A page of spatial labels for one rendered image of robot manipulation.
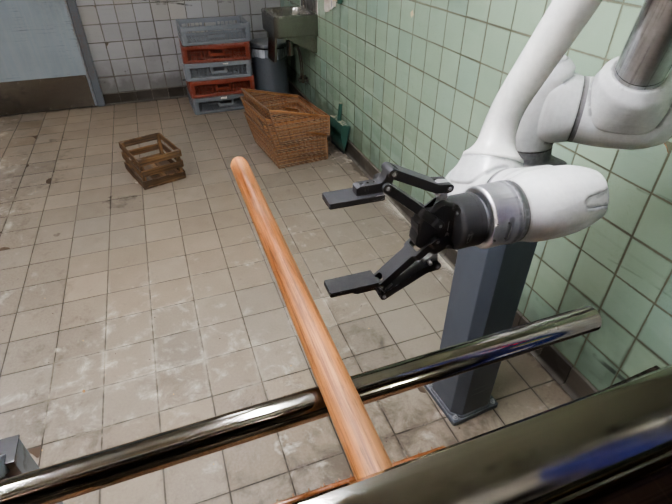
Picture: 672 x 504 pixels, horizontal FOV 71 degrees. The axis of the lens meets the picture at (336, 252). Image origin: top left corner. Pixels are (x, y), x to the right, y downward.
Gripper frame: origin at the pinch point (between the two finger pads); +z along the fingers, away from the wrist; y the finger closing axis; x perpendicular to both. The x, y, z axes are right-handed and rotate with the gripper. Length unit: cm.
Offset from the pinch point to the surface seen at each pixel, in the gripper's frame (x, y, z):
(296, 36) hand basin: 349, 47, -88
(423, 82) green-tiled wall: 176, 38, -110
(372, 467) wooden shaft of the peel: -29.3, -1.2, 7.2
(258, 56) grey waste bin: 415, 76, -68
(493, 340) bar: -18.8, 2.2, -11.2
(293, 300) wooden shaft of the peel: -9.1, -0.9, 7.8
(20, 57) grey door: 460, 71, 135
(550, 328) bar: -19.2, 2.4, -18.3
